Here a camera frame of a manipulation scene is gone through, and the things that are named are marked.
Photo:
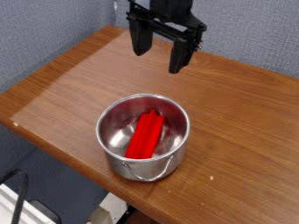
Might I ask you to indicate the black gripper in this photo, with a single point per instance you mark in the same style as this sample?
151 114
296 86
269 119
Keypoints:
169 18

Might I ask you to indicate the red block object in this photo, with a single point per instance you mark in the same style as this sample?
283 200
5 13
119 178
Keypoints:
145 136

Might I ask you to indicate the white box under table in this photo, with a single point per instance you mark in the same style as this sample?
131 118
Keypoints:
32 212

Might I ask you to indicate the metal pot with handle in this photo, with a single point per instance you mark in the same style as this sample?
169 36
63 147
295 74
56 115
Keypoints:
115 129

